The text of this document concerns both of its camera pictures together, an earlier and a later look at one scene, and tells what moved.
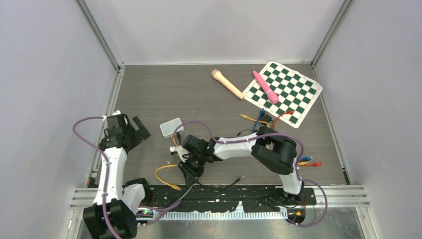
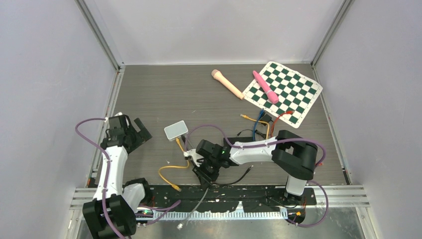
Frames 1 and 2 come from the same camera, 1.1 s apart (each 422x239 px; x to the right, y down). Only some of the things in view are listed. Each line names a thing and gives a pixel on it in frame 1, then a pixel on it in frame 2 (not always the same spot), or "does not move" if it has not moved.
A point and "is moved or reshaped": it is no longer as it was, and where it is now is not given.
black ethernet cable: (224, 188) → (252, 167)
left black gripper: (142, 133) does not move
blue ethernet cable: (262, 112) does not move
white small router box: (169, 128) is moved or reshaped
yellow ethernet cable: (300, 163) does not move
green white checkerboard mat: (295, 91) does not move
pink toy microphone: (271, 95) does not move
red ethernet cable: (314, 164) does not move
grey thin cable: (186, 193) → (180, 226)
